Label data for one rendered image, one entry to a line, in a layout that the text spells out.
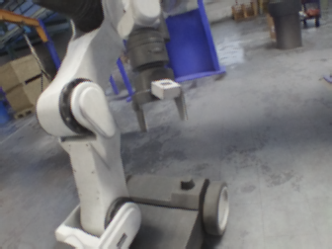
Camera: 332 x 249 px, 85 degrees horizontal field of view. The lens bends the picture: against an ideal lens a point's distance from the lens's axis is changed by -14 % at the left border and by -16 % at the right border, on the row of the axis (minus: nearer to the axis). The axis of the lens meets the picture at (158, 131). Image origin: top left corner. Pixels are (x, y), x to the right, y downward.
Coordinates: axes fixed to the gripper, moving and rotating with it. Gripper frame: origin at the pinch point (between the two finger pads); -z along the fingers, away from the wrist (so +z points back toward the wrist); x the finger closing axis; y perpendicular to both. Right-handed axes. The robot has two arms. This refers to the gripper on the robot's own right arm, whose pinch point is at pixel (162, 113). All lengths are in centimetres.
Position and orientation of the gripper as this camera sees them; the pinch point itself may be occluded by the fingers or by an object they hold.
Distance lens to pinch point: 48.7
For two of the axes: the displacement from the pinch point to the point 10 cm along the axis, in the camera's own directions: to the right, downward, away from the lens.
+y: -4.7, 0.3, 8.8
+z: -2.5, -9.6, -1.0
